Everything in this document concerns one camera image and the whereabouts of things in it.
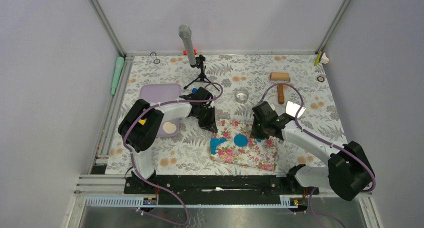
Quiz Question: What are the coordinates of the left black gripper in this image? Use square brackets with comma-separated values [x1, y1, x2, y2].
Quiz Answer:
[194, 106, 217, 134]

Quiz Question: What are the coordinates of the metal scraper wooden handle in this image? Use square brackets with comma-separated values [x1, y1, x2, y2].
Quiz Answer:
[285, 101, 306, 118]

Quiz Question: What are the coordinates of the blue dough scrap strip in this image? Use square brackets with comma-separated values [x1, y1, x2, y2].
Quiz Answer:
[209, 137, 227, 155]

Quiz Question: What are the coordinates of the floral cutting board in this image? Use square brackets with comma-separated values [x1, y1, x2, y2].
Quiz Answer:
[209, 119, 278, 171]

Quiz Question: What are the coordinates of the wooden rolling pin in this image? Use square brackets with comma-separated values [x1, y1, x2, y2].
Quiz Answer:
[269, 72, 291, 105]

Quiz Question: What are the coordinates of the purple tray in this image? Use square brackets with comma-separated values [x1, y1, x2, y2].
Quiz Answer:
[139, 83, 181, 137]

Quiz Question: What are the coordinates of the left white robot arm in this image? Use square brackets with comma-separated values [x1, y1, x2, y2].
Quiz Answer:
[117, 87, 219, 194]

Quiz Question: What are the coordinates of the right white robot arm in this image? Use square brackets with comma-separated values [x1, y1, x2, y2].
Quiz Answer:
[251, 101, 376, 201]

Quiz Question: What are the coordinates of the beige dough disc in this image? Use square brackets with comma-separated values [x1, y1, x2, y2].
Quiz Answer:
[162, 121, 177, 134]

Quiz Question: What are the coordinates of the yellow dough disc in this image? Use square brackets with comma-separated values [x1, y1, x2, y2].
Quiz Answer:
[138, 119, 147, 125]

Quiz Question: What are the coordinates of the black microphone tripod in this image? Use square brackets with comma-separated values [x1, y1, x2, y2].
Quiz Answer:
[183, 54, 220, 91]

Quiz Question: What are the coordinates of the red clip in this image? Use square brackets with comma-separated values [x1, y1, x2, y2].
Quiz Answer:
[183, 49, 197, 56]

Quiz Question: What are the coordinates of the grey microphone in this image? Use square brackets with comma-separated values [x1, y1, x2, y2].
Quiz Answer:
[178, 24, 197, 68]

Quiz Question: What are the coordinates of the white clip in corner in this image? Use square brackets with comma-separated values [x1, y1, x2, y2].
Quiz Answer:
[320, 52, 330, 65]

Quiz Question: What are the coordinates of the green marker pen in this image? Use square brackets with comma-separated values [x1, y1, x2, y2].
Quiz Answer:
[110, 56, 125, 96]

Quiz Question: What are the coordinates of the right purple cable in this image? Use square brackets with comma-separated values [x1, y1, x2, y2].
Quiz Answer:
[260, 83, 377, 228]

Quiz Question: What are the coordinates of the purple cable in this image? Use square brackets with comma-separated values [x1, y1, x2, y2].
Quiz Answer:
[260, 83, 377, 228]
[122, 82, 223, 226]

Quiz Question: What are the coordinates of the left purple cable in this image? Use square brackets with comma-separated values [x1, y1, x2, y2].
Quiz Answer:
[122, 82, 223, 226]

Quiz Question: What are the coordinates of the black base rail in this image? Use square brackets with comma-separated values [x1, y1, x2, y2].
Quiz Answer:
[123, 174, 319, 205]

